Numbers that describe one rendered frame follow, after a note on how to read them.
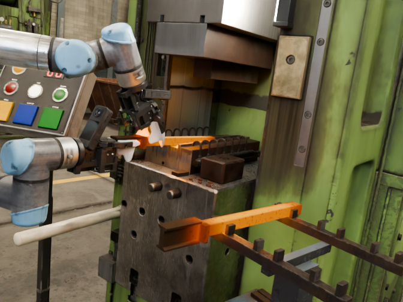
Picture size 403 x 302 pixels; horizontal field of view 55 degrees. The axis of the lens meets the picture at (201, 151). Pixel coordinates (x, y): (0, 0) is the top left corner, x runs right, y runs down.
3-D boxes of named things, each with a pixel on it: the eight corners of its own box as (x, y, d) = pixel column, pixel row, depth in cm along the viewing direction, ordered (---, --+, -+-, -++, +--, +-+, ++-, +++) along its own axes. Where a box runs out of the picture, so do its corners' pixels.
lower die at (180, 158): (189, 174, 119) (192, 147, 117) (144, 160, 130) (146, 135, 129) (256, 160, 152) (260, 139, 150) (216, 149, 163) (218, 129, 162)
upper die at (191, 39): (203, 57, 112) (207, 23, 110) (154, 53, 123) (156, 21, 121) (270, 69, 145) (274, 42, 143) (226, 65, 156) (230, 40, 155)
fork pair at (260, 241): (276, 262, 66) (278, 251, 66) (252, 249, 70) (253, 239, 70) (344, 237, 81) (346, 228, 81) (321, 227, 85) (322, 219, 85)
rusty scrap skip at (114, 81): (121, 129, 727) (125, 84, 710) (69, 114, 847) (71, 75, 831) (168, 128, 816) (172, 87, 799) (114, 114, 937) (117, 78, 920)
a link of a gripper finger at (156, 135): (150, 155, 112) (138, 127, 108) (164, 144, 115) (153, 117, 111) (158, 156, 110) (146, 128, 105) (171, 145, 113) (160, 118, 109)
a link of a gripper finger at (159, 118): (153, 133, 112) (143, 107, 108) (158, 130, 113) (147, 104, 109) (165, 135, 109) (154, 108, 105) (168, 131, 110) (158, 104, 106)
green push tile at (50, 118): (55, 129, 132) (63, 109, 134) (37, 126, 134) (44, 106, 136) (58, 131, 134) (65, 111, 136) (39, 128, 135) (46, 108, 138)
